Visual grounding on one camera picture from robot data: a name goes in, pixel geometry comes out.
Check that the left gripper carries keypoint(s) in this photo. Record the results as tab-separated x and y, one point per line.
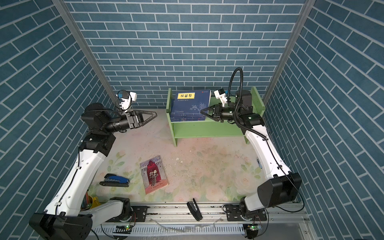
133	119

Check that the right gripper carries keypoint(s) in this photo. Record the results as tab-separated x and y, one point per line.
218	112

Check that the blue book yellow label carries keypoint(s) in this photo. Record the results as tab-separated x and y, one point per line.
187	106

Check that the red illustrated book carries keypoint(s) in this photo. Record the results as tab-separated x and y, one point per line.
153	174

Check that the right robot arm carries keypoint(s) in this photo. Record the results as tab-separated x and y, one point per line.
281	185

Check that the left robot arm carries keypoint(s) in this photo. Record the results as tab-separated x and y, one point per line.
63	218

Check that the green two-tier shelf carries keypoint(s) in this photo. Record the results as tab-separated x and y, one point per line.
208	128

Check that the blue black stapler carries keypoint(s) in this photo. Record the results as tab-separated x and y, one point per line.
112	180

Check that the yellow pen holder cup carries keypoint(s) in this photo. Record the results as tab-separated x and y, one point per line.
89	202

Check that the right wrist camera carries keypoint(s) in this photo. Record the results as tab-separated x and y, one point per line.
222	96

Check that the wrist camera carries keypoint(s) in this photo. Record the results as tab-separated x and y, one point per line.
125	99
222	96

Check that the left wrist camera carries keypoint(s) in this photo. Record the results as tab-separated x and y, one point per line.
125	99

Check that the black clip on rail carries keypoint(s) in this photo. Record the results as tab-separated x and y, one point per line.
194	210

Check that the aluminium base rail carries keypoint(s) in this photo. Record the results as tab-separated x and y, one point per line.
172	219

